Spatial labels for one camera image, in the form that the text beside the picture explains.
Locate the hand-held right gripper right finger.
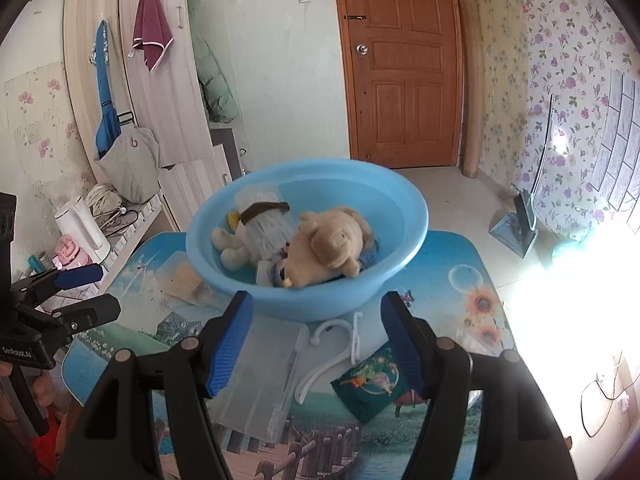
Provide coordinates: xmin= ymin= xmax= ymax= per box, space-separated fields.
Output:
xmin=380 ymin=290 xmax=573 ymax=480

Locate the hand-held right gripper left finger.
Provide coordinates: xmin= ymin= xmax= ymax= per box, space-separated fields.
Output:
xmin=57 ymin=290 xmax=255 ymax=480

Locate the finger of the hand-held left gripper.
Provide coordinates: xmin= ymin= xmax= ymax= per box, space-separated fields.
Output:
xmin=15 ymin=294 xmax=122 ymax=348
xmin=10 ymin=262 xmax=105 ymax=306

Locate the clear plastic lidded box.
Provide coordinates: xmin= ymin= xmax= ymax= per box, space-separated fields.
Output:
xmin=207 ymin=317 xmax=312 ymax=443

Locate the green printed packet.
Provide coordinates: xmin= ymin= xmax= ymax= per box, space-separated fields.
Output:
xmin=330 ymin=342 xmax=426 ymax=425

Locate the white plastic hook hanger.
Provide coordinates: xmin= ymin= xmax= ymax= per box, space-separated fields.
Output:
xmin=294 ymin=312 xmax=363 ymax=405

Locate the clear box of toothpicks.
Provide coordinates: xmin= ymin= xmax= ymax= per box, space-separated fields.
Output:
xmin=155 ymin=252 xmax=221 ymax=308

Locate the cream plush toy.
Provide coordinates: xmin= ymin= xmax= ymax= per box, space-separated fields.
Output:
xmin=210 ymin=210 xmax=261 ymax=271

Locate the tan plush toy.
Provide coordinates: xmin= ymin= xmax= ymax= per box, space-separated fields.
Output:
xmin=282 ymin=205 xmax=376 ymax=291

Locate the light blue plastic basin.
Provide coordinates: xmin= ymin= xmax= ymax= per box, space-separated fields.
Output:
xmin=185 ymin=159 xmax=430 ymax=323

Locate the landscape printed desktop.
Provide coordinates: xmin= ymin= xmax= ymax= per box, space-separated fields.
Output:
xmin=60 ymin=230 xmax=521 ymax=480

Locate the pink bottle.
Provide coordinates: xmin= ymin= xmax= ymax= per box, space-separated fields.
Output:
xmin=55 ymin=237 xmax=91 ymax=268

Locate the white electric kettle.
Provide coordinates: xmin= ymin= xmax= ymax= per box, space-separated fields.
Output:
xmin=54 ymin=200 xmax=112 ymax=266

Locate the white tiled ledge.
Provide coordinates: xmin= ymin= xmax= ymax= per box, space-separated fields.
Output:
xmin=30 ymin=192 xmax=166 ymax=321

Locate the grey cloth bag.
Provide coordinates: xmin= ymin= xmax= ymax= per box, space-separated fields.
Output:
xmin=95 ymin=127 xmax=162 ymax=203

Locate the blue umbrella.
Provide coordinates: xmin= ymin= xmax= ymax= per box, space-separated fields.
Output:
xmin=92 ymin=20 xmax=123 ymax=161

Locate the pale wooden wardrobe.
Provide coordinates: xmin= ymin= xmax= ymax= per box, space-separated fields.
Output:
xmin=62 ymin=0 xmax=251 ymax=231

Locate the green jacket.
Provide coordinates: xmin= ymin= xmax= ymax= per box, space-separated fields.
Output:
xmin=186 ymin=0 xmax=240 ymax=125

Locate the maroon towel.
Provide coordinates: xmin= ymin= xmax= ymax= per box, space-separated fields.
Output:
xmin=132 ymin=0 xmax=174 ymax=73

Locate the brown wooden door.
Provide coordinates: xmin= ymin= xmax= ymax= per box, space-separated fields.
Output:
xmin=330 ymin=0 xmax=463 ymax=170

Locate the grey long-handled dustpan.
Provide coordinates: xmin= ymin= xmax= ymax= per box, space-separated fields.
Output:
xmin=489 ymin=94 xmax=556 ymax=259

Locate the thin floor cable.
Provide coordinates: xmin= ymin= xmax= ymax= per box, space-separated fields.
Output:
xmin=580 ymin=355 xmax=633 ymax=441

